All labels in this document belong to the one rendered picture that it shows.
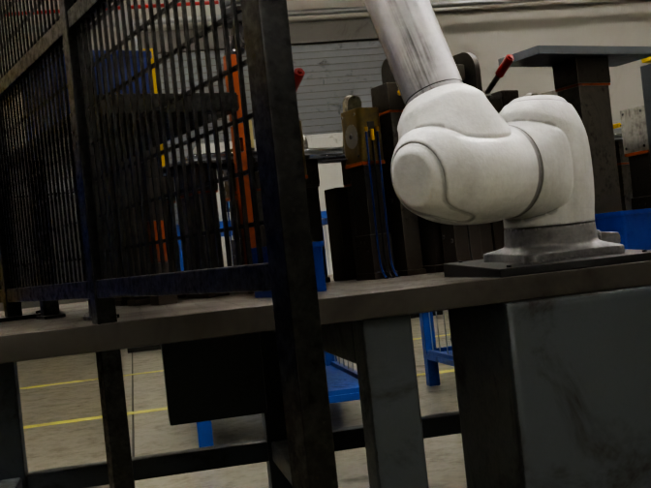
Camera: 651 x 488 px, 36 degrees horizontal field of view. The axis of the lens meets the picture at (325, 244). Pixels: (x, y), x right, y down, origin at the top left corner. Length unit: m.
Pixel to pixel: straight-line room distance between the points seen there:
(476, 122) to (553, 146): 0.16
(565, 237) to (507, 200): 0.15
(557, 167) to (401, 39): 0.33
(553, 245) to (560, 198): 0.08
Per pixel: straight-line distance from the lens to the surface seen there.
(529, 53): 2.29
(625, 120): 2.79
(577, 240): 1.71
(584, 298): 1.63
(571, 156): 1.70
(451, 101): 1.58
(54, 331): 1.49
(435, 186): 1.51
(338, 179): 10.42
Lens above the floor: 0.77
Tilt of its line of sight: 1 degrees up
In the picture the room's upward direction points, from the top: 6 degrees counter-clockwise
